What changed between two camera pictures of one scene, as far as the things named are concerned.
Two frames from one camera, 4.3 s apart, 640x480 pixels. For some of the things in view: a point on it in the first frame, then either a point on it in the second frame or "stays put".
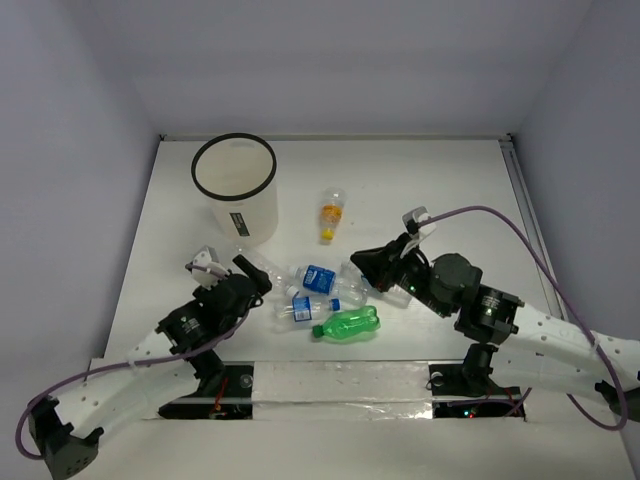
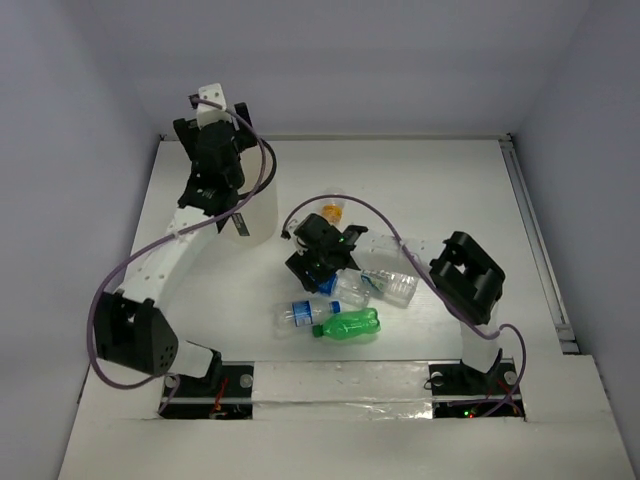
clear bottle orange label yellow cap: [331, 211] stays put
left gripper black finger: [258, 278] to [247, 138]
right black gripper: [381, 264] to [299, 264]
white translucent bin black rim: [236, 173] stays put
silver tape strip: [341, 390] stays put
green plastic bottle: [344, 324] stays put
